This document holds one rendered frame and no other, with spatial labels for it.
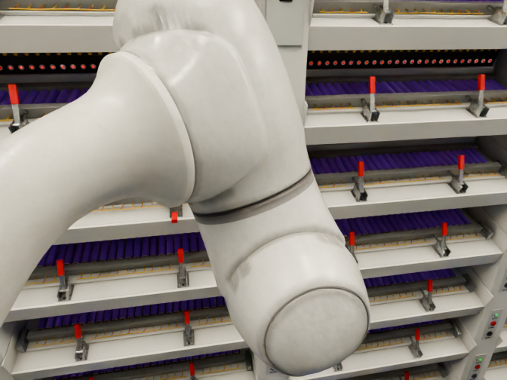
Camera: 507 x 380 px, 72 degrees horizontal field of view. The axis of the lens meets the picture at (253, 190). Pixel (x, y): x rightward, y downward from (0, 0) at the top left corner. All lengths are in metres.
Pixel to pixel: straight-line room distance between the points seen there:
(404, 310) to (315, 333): 0.96
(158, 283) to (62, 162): 0.73
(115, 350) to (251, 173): 0.87
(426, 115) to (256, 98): 0.71
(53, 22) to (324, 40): 0.48
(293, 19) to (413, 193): 0.51
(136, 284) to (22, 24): 0.57
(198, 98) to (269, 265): 0.11
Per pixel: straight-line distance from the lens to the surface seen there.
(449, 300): 1.27
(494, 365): 1.68
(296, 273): 0.22
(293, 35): 0.71
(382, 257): 1.02
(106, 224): 0.81
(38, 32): 0.73
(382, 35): 0.79
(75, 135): 0.20
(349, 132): 0.79
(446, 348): 1.40
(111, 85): 0.22
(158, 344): 1.04
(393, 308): 1.17
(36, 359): 1.11
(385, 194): 0.92
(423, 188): 0.98
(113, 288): 0.93
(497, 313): 1.36
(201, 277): 0.90
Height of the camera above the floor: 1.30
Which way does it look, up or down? 24 degrees down
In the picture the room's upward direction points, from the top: straight up
